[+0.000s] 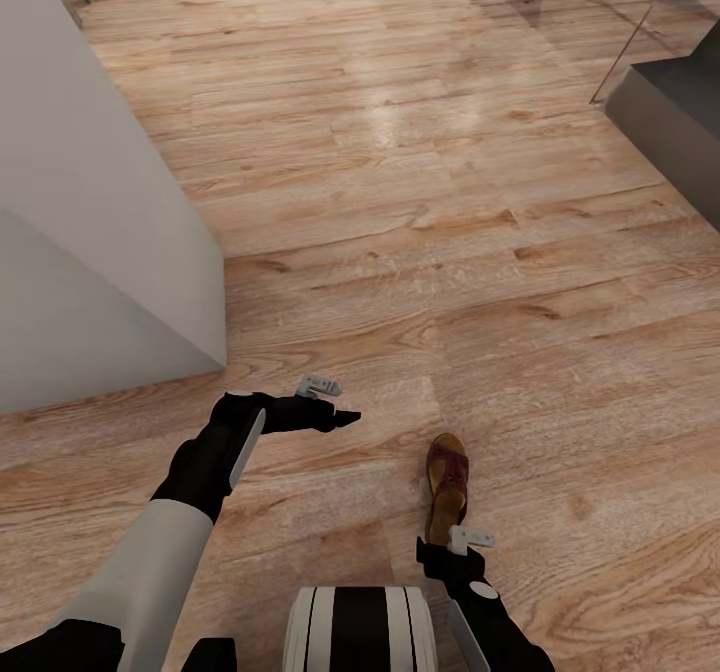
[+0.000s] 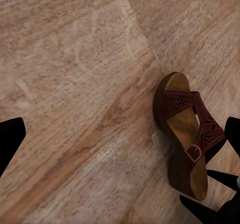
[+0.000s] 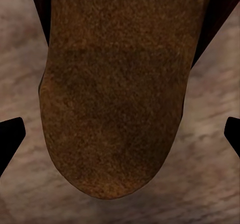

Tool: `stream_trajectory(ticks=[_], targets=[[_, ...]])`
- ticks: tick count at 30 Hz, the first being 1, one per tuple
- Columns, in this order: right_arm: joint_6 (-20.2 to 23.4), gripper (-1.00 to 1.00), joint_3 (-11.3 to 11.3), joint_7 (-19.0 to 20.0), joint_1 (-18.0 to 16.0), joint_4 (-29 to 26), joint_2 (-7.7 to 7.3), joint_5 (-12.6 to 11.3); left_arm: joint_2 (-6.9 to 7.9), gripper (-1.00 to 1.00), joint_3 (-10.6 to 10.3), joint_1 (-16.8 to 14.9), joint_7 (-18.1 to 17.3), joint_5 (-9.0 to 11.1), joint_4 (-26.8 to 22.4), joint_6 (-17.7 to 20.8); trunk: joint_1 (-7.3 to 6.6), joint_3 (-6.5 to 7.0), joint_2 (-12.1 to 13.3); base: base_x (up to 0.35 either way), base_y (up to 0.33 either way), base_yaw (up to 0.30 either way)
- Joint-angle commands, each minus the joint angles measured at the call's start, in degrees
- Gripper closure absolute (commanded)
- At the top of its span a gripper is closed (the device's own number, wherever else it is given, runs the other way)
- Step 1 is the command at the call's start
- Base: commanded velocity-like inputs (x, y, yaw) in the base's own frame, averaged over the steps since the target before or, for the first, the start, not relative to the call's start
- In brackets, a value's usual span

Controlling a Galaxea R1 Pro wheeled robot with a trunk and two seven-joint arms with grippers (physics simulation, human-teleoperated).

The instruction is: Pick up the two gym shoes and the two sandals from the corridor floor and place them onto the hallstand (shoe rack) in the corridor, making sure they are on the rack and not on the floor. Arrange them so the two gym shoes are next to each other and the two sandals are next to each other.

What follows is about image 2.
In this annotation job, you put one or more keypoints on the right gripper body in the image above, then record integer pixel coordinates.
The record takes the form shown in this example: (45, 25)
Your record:
(231, 213)

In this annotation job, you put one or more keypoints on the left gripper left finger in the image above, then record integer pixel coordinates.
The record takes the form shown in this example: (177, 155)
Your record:
(12, 133)

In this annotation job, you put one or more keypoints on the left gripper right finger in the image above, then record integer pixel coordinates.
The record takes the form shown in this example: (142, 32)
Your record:
(232, 133)

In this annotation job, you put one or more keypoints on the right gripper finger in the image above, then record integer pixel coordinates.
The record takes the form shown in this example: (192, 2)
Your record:
(229, 180)
(203, 213)

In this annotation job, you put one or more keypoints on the sandal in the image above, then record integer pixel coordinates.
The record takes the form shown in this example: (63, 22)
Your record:
(194, 145)

